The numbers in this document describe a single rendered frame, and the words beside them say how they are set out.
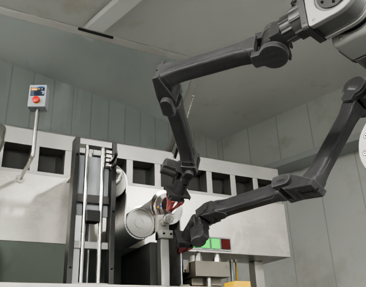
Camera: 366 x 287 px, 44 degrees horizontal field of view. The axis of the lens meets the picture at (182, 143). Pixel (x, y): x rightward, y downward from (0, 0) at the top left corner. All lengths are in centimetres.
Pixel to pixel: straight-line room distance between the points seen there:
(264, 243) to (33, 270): 120
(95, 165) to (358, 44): 102
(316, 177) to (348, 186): 301
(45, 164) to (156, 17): 174
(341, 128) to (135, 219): 85
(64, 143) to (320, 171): 122
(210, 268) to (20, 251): 79
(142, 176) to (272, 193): 98
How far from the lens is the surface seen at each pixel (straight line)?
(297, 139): 490
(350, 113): 157
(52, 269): 205
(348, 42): 118
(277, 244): 260
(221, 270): 193
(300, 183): 149
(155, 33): 373
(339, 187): 453
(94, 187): 171
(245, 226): 250
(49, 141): 220
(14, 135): 219
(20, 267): 203
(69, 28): 207
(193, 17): 359
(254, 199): 161
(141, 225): 184
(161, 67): 139
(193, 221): 177
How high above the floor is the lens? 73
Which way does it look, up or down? 24 degrees up
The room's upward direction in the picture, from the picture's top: 2 degrees counter-clockwise
